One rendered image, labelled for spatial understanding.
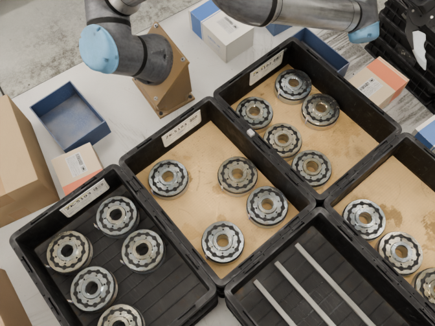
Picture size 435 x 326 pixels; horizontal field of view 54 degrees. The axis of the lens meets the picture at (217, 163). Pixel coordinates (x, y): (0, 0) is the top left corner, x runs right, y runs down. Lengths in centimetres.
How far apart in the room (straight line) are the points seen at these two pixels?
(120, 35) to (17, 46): 160
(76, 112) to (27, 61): 121
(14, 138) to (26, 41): 150
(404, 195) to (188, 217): 56
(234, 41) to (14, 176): 77
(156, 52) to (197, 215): 47
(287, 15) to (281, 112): 34
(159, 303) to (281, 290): 29
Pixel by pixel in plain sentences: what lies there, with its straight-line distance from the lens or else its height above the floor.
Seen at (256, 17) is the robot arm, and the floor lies 120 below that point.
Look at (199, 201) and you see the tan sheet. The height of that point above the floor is 83.
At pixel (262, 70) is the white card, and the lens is 122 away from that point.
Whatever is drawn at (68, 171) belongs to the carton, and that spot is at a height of 78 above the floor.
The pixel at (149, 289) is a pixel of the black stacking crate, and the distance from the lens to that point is 106.
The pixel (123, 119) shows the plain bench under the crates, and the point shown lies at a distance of 139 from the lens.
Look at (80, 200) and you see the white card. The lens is 108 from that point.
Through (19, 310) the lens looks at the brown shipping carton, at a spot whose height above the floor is 74.
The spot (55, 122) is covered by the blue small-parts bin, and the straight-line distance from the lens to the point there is 145.
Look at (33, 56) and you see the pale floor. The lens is 264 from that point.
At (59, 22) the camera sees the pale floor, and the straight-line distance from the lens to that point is 275.
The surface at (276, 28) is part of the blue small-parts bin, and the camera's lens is 153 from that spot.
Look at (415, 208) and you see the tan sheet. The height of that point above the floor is 83.
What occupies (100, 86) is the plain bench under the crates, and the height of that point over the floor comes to 70.
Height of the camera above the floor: 186
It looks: 65 degrees down
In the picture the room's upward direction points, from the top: 4 degrees counter-clockwise
